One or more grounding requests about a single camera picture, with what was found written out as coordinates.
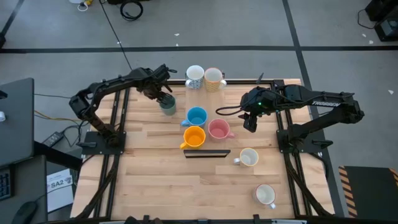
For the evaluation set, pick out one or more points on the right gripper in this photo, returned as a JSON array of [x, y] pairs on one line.
[[255, 110]]

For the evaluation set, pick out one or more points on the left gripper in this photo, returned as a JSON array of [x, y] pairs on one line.
[[157, 87]]

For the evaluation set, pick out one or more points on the plain green mug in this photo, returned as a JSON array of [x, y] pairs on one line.
[[169, 109]]

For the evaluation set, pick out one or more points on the pink faceted mug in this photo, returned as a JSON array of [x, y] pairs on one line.
[[217, 130]]

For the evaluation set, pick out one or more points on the grey patterned mug yellow rim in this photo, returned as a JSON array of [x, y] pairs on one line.
[[247, 158]]

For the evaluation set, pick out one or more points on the plain blue mug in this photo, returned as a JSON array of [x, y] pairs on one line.
[[196, 116]]

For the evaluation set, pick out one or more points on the white mug teal pattern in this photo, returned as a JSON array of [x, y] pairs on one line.
[[195, 73]]

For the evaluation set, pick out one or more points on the yellow faceted mug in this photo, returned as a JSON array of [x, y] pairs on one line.
[[194, 138]]

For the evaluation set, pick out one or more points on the orange patterned mug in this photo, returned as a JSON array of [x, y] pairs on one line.
[[213, 75]]

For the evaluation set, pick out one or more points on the white mug red leaf pattern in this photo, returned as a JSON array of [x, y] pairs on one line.
[[264, 194]]

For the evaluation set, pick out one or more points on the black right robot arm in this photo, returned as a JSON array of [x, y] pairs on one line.
[[323, 101]]

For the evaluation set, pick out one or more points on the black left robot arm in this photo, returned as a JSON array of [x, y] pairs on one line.
[[105, 85]]

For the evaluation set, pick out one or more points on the black power adapter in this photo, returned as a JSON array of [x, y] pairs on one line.
[[53, 139]]

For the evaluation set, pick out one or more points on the black mat hazard stripes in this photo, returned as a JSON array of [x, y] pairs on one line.
[[370, 189]]

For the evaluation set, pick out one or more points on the white paper sheet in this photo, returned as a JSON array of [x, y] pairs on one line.
[[59, 199]]

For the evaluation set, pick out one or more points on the dark grey desk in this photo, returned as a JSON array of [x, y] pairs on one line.
[[31, 186]]

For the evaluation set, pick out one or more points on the small white object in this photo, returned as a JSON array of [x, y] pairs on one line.
[[2, 116]]

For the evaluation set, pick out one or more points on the black equipment case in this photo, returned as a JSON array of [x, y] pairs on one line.
[[387, 28]]

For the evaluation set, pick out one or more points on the black computer mouse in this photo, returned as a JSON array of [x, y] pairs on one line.
[[25, 213]]

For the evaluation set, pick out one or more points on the black keyboard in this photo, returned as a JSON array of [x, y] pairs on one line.
[[4, 185]]

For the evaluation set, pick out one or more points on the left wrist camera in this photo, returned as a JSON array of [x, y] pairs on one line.
[[161, 72]]

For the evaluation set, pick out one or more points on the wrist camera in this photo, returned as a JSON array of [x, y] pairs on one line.
[[161, 72], [248, 97]]

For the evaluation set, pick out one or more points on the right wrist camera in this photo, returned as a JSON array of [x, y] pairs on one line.
[[248, 97]]

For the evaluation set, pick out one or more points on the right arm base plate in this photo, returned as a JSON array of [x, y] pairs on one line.
[[284, 144]]

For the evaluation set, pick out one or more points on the black aluminium rail frame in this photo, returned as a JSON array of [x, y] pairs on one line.
[[242, 82]]

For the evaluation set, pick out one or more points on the wooden shelf black metal frame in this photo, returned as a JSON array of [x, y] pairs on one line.
[[206, 153]]

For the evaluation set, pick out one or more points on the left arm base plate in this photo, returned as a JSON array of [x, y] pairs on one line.
[[93, 146]]

